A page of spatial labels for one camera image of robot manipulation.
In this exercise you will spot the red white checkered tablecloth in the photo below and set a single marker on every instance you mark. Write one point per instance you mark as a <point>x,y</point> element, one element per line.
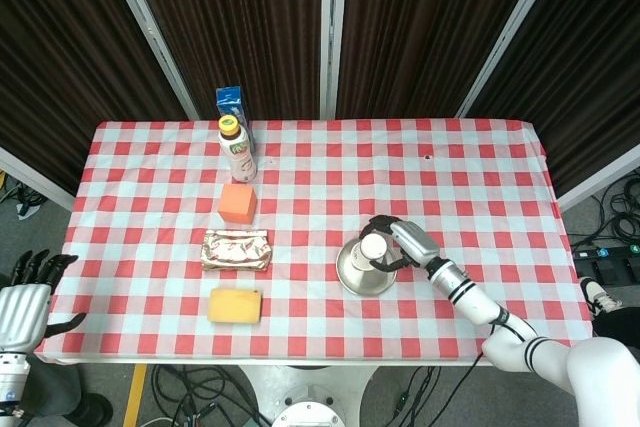
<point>320,327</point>

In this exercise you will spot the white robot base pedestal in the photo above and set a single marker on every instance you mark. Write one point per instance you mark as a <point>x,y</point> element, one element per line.
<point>310,402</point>

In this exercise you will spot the round silver metal plate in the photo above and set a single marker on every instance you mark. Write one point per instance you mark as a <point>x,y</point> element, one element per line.
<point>365,283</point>

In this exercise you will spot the dark folding screen panel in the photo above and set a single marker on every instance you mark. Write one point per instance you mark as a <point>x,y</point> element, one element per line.
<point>60,72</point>
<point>425,22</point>
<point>240,22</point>
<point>590,72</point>

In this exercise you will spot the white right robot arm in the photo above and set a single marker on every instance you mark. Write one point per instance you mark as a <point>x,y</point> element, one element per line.
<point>480,304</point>

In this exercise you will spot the gold foil snack packet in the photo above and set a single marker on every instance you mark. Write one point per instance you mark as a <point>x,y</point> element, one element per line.
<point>235,251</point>

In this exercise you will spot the blue white drink carton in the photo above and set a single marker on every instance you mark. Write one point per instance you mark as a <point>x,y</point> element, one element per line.
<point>229,102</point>

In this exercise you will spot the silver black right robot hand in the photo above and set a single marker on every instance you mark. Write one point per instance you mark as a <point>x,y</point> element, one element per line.
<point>417,242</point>

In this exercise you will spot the orange cube block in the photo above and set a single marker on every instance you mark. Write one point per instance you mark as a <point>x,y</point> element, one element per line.
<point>237,203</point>

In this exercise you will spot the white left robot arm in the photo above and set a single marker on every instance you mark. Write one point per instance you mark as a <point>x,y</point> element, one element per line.
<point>11,382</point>

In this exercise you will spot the black power strip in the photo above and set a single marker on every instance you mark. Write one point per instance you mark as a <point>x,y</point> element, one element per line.
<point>605,252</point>

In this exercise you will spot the white sneaker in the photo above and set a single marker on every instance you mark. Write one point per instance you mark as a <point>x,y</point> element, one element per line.
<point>600,297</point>

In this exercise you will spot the white paper cup blue stripe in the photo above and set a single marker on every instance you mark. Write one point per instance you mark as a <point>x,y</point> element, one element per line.
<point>370,249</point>

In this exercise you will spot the white table frame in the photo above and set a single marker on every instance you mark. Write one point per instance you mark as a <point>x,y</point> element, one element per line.
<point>250,362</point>

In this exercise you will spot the yogurt drink bottle yellow cap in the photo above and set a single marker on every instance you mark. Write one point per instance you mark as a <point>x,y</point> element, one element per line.
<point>241,162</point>

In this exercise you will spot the black shoe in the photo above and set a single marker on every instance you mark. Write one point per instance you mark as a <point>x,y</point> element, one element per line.
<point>92,409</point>

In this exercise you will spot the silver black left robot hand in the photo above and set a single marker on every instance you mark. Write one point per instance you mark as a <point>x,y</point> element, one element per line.
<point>22,312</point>

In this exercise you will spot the yellow sponge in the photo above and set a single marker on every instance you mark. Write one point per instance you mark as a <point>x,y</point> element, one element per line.
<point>234,306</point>

